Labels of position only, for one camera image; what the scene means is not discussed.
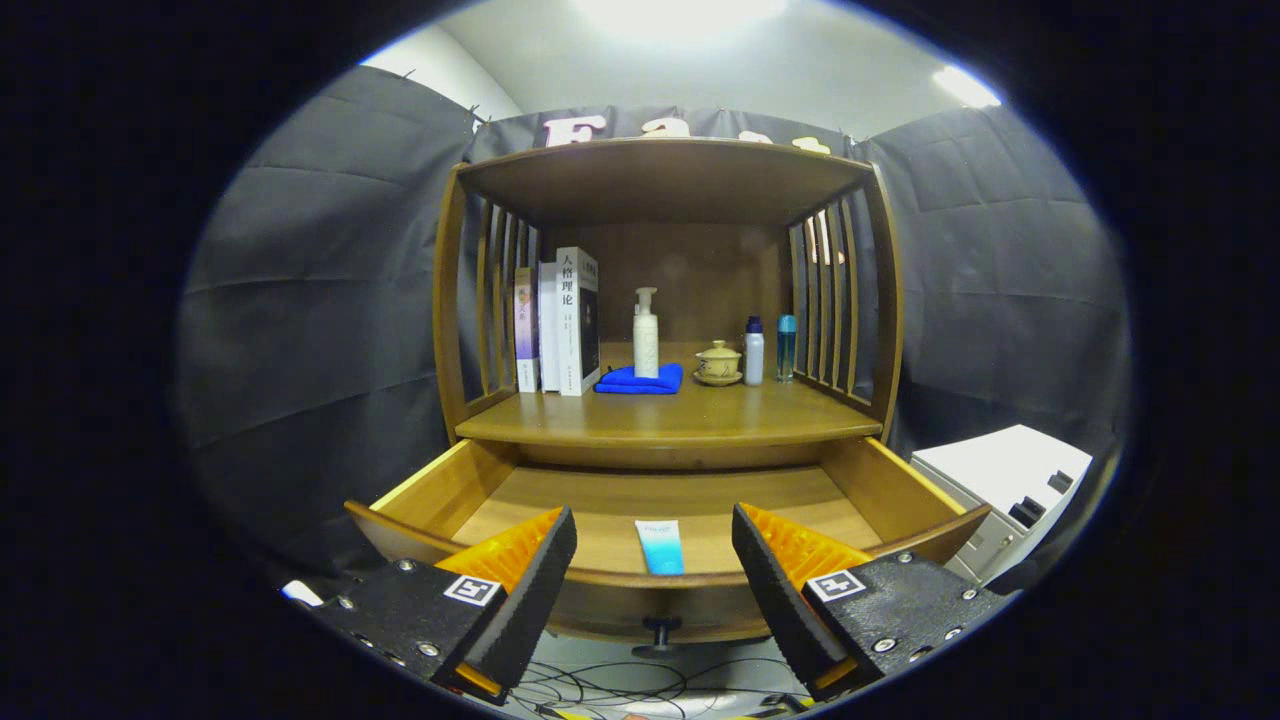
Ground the white pump bottle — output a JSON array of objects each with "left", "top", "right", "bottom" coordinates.
[{"left": 633, "top": 287, "right": 661, "bottom": 379}]

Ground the wooden cabinet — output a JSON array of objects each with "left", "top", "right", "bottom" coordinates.
[{"left": 432, "top": 137, "right": 906, "bottom": 471}]

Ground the black backdrop cloth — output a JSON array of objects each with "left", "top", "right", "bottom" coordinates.
[{"left": 180, "top": 65, "right": 1131, "bottom": 601}]

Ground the black drawer knob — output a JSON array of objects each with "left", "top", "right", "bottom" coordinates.
[{"left": 632, "top": 617, "right": 683, "bottom": 659}]

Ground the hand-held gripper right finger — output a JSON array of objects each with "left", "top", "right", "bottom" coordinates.
[{"left": 732, "top": 503, "right": 1006, "bottom": 701}]

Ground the thick white portrait book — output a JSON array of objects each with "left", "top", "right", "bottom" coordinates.
[{"left": 556, "top": 247, "right": 601, "bottom": 397}]

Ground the white grey filing cabinet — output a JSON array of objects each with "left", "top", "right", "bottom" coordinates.
[{"left": 910, "top": 424, "right": 1093, "bottom": 586}]

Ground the tangle of black cables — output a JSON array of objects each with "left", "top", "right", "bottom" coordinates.
[{"left": 515, "top": 655, "right": 801, "bottom": 719}]

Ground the purple spine book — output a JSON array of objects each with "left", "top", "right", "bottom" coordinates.
[{"left": 514, "top": 267, "right": 542, "bottom": 394}]

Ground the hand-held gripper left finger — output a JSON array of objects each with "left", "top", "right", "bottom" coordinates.
[{"left": 318, "top": 507, "right": 578, "bottom": 706}]

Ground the small ceiling light panel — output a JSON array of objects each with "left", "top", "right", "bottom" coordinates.
[{"left": 932, "top": 65, "right": 1003, "bottom": 109}]

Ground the blue white cosmetic tube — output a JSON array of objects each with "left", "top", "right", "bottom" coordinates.
[{"left": 634, "top": 519, "right": 686, "bottom": 577}]

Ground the wooden drawer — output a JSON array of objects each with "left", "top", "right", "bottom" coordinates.
[{"left": 345, "top": 435, "right": 993, "bottom": 644}]

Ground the thin white book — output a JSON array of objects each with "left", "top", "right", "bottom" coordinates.
[{"left": 538, "top": 262, "right": 561, "bottom": 393}]

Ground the wooden countertop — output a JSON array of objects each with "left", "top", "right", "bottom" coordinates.
[{"left": 455, "top": 340, "right": 883, "bottom": 448}]

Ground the blue folded cloth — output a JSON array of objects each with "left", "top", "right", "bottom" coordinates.
[{"left": 594, "top": 363, "right": 685, "bottom": 395}]

